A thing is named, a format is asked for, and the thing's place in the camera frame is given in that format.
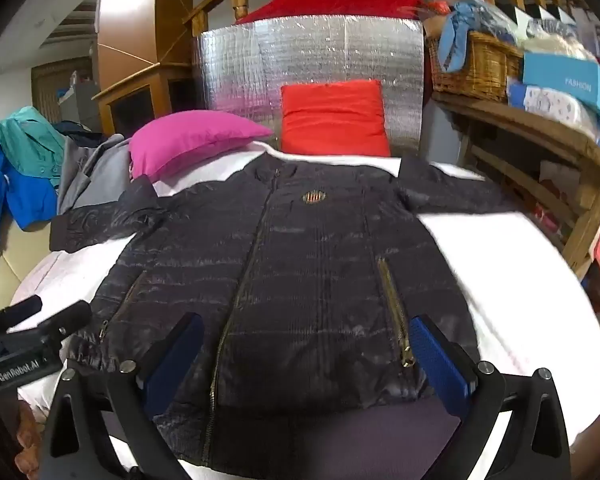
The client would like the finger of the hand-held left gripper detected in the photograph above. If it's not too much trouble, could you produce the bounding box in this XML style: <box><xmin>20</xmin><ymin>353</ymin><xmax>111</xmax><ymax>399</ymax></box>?
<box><xmin>36</xmin><ymin>300</ymin><xmax>94</xmax><ymax>343</ymax></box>
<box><xmin>0</xmin><ymin>294</ymin><xmax>44</xmax><ymax>332</ymax></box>

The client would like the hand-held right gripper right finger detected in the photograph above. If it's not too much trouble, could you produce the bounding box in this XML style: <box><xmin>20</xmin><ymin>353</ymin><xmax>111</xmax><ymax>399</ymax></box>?
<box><xmin>409</xmin><ymin>314</ymin><xmax>573</xmax><ymax>480</ymax></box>

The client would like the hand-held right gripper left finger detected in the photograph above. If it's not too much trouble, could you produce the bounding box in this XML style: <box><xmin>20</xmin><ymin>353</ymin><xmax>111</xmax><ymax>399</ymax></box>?
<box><xmin>39</xmin><ymin>312</ymin><xmax>206</xmax><ymax>480</ymax></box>

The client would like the black quilted jacket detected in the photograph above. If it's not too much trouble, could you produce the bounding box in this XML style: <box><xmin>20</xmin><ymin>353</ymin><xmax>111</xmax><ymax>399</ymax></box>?
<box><xmin>49</xmin><ymin>154</ymin><xmax>518</xmax><ymax>468</ymax></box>

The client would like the person's left hand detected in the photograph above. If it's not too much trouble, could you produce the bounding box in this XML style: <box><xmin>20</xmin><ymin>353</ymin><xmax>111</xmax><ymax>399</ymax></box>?
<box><xmin>16</xmin><ymin>402</ymin><xmax>42</xmax><ymax>480</ymax></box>

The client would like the blue jacket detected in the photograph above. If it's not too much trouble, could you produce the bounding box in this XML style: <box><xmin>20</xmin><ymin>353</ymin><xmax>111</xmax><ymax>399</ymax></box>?
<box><xmin>0</xmin><ymin>125</ymin><xmax>59</xmax><ymax>247</ymax></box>

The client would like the white textured bedspread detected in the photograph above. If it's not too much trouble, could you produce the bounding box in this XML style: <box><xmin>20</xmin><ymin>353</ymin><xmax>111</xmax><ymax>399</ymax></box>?
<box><xmin>9</xmin><ymin>141</ymin><xmax>600</xmax><ymax>480</ymax></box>

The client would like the teal jacket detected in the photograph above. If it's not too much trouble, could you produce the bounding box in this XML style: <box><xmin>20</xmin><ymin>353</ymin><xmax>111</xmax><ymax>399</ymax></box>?
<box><xmin>0</xmin><ymin>106</ymin><xmax>67</xmax><ymax>192</ymax></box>

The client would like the pink pillow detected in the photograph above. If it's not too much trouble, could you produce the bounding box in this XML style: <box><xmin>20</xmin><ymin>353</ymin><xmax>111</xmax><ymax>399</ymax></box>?
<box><xmin>128</xmin><ymin>110</ymin><xmax>274</xmax><ymax>182</ymax></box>

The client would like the wooden shelf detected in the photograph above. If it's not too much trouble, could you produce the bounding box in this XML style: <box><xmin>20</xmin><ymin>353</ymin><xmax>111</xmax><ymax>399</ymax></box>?
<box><xmin>432</xmin><ymin>91</ymin><xmax>600</xmax><ymax>281</ymax></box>

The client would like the red pillow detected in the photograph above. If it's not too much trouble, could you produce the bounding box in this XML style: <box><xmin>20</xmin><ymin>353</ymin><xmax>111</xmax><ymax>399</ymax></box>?
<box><xmin>280</xmin><ymin>79</ymin><xmax>392</xmax><ymax>158</ymax></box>

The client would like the white dotted packet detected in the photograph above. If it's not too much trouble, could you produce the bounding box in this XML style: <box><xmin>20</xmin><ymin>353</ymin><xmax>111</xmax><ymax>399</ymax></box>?
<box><xmin>507</xmin><ymin>82</ymin><xmax>590</xmax><ymax>127</ymax></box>

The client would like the wooden cabinet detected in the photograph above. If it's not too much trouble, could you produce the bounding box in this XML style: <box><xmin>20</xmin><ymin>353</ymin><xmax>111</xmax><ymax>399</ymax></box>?
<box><xmin>91</xmin><ymin>0</ymin><xmax>197</xmax><ymax>139</ymax></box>

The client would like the wicker basket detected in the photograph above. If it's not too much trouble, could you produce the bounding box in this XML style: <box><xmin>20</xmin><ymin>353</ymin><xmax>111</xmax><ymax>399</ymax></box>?
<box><xmin>426</xmin><ymin>30</ymin><xmax>524</xmax><ymax>103</ymax></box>

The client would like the blue cardboard box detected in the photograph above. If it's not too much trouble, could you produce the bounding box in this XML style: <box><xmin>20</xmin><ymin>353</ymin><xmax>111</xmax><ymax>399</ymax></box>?
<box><xmin>521</xmin><ymin>51</ymin><xmax>600</xmax><ymax>128</ymax></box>

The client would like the light blue cloth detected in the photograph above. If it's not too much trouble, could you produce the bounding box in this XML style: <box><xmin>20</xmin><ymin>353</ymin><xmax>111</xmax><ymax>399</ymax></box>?
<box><xmin>437</xmin><ymin>2</ymin><xmax>487</xmax><ymax>74</ymax></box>

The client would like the silver foil insulation mat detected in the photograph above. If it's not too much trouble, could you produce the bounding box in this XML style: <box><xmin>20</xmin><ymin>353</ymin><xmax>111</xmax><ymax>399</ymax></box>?
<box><xmin>192</xmin><ymin>14</ymin><xmax>427</xmax><ymax>160</ymax></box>

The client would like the clear plastic bag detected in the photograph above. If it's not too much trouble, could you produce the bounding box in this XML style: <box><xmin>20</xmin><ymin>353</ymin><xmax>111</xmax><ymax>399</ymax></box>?
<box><xmin>437</xmin><ymin>0</ymin><xmax>527</xmax><ymax>47</ymax></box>

